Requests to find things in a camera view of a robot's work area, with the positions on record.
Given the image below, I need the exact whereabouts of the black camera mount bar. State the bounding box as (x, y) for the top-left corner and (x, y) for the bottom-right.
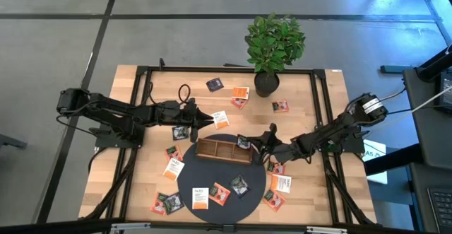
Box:
(0, 218), (452, 234)

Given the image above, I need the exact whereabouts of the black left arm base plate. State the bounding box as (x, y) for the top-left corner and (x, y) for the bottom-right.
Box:
(93, 120), (145, 149)

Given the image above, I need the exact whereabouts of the white paper sign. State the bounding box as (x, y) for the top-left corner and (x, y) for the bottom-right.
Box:
(362, 139), (388, 185)

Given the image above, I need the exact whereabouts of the black metal table frame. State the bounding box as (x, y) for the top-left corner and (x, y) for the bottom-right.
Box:
(78, 64), (377, 228)

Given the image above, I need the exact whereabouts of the white cable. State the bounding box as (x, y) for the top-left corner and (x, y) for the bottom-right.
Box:
(409, 84), (452, 115)

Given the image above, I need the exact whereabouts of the black desk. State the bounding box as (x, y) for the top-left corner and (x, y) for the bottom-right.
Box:
(402, 67), (452, 234)

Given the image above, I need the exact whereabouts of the black keyboard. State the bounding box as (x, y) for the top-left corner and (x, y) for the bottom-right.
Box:
(427, 187), (452, 233)

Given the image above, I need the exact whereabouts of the dark blue tea packet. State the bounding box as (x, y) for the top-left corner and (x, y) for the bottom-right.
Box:
(206, 77), (225, 93)

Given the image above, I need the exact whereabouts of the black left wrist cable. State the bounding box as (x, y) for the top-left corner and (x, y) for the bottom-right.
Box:
(177, 83), (192, 105)

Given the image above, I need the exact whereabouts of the round dark woven placemat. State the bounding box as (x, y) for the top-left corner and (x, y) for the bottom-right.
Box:
(177, 133), (267, 225)

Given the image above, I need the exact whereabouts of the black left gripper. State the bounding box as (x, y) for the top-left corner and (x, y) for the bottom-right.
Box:
(164, 98), (215, 144)

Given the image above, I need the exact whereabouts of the dark blackcurrant tea packet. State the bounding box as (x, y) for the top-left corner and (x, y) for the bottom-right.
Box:
(236, 134), (252, 151)
(229, 174), (251, 199)
(162, 192), (185, 216)
(172, 125), (191, 141)

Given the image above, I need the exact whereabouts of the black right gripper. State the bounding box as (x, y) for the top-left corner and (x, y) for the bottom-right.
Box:
(246, 122), (301, 166)

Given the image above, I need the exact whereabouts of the green potted plant black pot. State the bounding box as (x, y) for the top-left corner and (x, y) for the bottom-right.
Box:
(244, 13), (307, 98)

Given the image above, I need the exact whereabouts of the orange peach tea packet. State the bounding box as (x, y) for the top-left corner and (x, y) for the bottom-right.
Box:
(164, 144), (184, 163)
(262, 189), (287, 213)
(266, 160), (287, 176)
(150, 192), (170, 216)
(271, 99), (290, 114)
(208, 182), (232, 206)
(230, 98), (248, 110)

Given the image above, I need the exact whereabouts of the black diagonal desk beam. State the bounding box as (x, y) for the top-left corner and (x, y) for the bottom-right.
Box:
(363, 144), (424, 177)

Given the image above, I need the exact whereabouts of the white orange Tazo tea packet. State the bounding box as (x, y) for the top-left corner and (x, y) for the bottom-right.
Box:
(162, 157), (186, 182)
(232, 86), (251, 100)
(270, 173), (292, 194)
(191, 187), (210, 211)
(210, 110), (231, 130)

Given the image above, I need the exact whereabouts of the wooden three-compartment tray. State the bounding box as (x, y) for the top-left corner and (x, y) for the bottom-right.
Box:
(194, 137), (254, 165)

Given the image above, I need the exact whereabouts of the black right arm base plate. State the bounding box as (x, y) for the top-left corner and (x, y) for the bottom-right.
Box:
(319, 131), (365, 154)

